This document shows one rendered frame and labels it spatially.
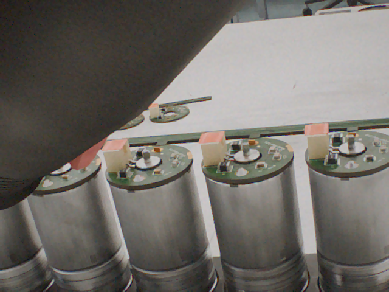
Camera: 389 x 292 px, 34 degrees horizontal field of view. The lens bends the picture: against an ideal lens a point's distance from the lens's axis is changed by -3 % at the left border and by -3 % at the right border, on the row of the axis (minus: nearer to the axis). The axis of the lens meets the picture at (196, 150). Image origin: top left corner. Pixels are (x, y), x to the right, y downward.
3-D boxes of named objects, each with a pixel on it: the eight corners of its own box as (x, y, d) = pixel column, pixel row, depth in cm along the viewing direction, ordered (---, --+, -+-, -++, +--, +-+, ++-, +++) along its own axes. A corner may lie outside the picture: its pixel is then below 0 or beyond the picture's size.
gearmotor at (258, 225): (307, 331, 18) (287, 172, 16) (223, 331, 19) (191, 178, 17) (313, 280, 20) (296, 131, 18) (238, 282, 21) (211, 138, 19)
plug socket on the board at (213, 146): (232, 165, 17) (228, 142, 17) (200, 167, 17) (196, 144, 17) (237, 152, 18) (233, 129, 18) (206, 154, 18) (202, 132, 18)
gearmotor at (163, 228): (212, 331, 19) (179, 179, 17) (135, 330, 19) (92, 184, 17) (227, 282, 21) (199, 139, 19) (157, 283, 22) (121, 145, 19)
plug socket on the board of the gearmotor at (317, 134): (338, 158, 16) (336, 134, 16) (305, 160, 17) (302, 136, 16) (339, 145, 17) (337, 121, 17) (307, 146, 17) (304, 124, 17)
